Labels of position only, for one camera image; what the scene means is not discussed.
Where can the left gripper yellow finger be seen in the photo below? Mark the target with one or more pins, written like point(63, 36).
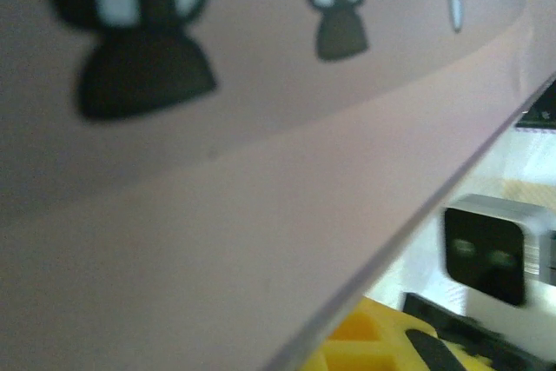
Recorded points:
point(369, 345)

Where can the pink tin box with couple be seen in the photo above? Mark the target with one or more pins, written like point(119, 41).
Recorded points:
point(217, 214)

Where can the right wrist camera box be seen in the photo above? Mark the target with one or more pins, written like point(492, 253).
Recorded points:
point(482, 253)

